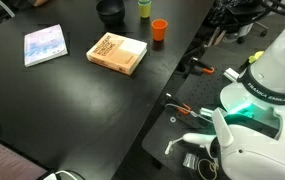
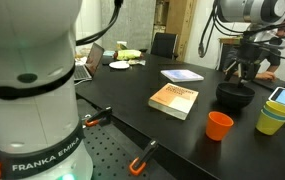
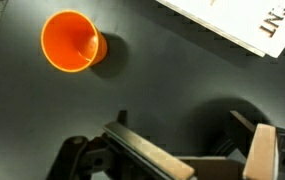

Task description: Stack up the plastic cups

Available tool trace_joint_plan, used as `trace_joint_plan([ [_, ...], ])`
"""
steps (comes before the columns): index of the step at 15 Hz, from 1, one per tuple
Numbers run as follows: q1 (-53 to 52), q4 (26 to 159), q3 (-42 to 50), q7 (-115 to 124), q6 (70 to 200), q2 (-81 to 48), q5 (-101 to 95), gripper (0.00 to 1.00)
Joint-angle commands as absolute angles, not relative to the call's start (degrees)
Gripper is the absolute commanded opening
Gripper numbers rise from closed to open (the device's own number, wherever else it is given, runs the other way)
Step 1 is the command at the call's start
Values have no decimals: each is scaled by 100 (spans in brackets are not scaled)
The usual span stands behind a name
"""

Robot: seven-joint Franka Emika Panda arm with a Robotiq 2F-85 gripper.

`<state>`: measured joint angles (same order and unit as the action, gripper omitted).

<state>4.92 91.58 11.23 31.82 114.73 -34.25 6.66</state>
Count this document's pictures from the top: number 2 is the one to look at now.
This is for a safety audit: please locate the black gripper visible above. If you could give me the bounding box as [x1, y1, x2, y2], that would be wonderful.
[223, 39, 266, 89]

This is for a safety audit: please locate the yellow plastic cup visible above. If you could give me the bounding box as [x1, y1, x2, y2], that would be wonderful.
[255, 109, 285, 136]
[265, 100, 285, 117]

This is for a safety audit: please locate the orange plastic cup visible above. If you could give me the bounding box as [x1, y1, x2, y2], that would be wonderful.
[205, 111, 235, 142]

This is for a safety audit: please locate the person's bare hand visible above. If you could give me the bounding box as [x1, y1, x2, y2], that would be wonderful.
[255, 70, 278, 83]

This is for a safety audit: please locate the black bowl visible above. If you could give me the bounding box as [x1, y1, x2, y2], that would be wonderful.
[215, 82, 256, 110]

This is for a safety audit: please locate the person in dark shirt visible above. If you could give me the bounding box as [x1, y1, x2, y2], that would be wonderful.
[221, 9, 285, 83]

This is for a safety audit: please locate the white and blue book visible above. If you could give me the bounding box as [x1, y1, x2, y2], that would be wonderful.
[160, 69, 205, 83]

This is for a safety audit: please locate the orange robotics book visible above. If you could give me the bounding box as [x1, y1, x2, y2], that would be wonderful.
[147, 82, 200, 121]

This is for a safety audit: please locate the wooden shelf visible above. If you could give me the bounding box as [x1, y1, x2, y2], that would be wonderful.
[155, 0, 197, 63]

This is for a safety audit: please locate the black mesh chair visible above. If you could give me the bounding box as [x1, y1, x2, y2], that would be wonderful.
[150, 32, 179, 61]

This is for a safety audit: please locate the yellow-green bag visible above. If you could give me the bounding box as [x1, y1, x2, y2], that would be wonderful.
[113, 49, 142, 61]

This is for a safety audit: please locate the grey partition panel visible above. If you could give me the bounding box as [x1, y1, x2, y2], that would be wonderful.
[100, 0, 156, 52]

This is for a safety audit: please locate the white plate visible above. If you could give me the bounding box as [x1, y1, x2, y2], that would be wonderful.
[108, 60, 131, 70]

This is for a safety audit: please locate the white paper cup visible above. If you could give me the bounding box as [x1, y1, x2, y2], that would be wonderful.
[116, 40, 128, 51]

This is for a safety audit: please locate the black orange bar clamp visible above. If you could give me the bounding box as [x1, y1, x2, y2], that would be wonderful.
[128, 139, 160, 177]
[83, 106, 114, 128]

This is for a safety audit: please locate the open laptop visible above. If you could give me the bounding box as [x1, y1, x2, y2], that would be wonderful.
[73, 42, 105, 83]

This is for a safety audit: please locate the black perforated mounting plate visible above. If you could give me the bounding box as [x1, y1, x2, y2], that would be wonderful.
[76, 98, 180, 180]

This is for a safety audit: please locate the black wrist cable bundle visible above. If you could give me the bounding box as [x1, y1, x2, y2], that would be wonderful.
[197, 0, 285, 61]

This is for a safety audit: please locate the black base cable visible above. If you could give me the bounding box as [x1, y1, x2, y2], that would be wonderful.
[75, 0, 124, 47]

